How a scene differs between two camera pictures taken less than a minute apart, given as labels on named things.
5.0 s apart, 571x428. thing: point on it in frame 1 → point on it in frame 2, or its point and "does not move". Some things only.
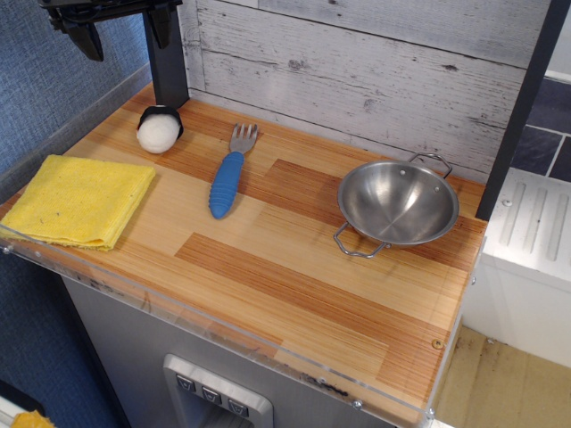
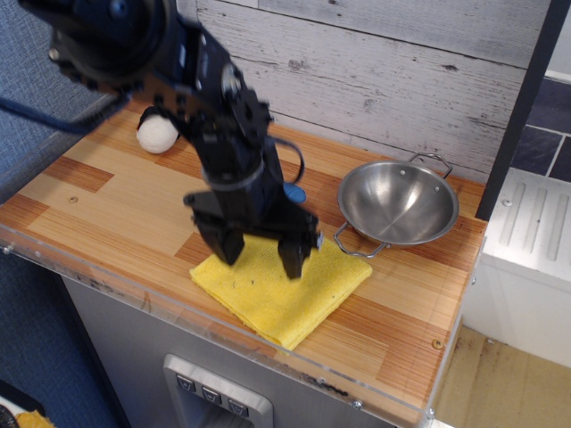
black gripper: (76, 12) → (244, 196)
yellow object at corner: (30, 420) does not move
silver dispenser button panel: (197, 398) does not move
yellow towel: (78, 201) → (260, 292)
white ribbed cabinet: (521, 292) does not move
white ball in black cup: (159, 128) does not move
